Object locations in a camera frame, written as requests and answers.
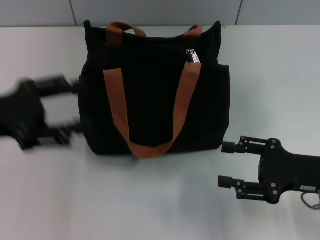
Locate black canvas bag brown handles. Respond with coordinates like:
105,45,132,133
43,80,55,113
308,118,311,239
77,19,231,160

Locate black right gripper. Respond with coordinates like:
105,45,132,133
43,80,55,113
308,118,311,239
217,135,320,205

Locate grey cable with silver connector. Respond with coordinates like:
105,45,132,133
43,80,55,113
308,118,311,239
300,190,320,212

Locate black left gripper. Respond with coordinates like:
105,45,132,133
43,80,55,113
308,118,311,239
0,73,83,151

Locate silver zipper pull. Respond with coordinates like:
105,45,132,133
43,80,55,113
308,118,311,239
185,48,202,64

